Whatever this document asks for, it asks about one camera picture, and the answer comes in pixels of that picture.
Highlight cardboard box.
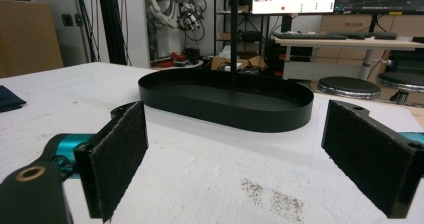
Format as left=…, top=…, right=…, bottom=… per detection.
left=210, top=50, right=267, bottom=71

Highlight round black stool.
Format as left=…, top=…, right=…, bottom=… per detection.
left=317, top=76, right=382, bottom=101
left=377, top=71, right=424, bottom=105

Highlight light wooden desk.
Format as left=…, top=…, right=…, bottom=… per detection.
left=273, top=36, right=424, bottom=82

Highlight black two-tier oval tray rack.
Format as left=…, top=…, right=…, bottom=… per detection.
left=138, top=0, right=320, bottom=134

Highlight black metal stand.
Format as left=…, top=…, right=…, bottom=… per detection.
left=96, top=0, right=128, bottom=66

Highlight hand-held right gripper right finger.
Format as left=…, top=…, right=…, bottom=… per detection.
left=321, top=99, right=424, bottom=219

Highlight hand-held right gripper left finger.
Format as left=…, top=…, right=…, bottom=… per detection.
left=73, top=100, right=149, bottom=223

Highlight red tool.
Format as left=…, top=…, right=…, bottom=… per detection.
left=169, top=51, right=188, bottom=62

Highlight dark blue cloth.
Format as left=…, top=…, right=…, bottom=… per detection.
left=0, top=85, right=28, bottom=114

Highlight brown wooden board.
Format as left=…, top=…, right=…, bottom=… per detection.
left=0, top=0, right=65, bottom=79

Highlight black keyboard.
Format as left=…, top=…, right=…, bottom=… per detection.
left=273, top=32, right=348, bottom=41
left=328, top=31, right=398, bottom=41

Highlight black wire shelf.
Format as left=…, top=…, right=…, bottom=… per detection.
left=213, top=0, right=272, bottom=57

